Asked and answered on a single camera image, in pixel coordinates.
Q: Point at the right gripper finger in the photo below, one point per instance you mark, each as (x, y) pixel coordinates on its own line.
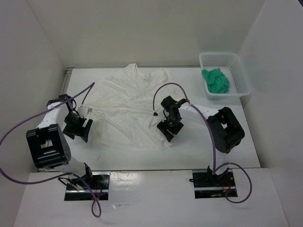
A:
(176, 127)
(166, 130)

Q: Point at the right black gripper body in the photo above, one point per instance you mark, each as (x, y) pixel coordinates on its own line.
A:
(170, 121)

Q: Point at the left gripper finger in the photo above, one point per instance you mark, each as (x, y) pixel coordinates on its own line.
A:
(84, 134)
(70, 131)

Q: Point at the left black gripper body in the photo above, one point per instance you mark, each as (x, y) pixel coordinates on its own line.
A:
(75, 122)

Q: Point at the white tank top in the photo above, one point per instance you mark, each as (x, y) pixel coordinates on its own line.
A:
(122, 109)

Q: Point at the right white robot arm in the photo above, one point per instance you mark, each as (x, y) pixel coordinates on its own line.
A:
(223, 126)

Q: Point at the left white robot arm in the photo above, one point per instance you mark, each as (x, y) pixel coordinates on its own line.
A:
(47, 142)

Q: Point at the green tank top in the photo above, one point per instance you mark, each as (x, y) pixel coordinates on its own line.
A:
(216, 81)

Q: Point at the white plastic basket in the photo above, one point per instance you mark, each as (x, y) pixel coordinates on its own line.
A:
(231, 66)

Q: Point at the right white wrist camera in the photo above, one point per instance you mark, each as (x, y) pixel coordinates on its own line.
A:
(159, 112)

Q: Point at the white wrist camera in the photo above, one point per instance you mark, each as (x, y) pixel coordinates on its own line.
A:
(159, 112)
(84, 111)

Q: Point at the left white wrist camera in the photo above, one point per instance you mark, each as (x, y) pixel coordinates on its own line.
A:
(84, 111)

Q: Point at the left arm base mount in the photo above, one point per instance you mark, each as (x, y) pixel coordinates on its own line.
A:
(76, 190)

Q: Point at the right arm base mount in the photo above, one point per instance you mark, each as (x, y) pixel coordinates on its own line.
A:
(208, 186)

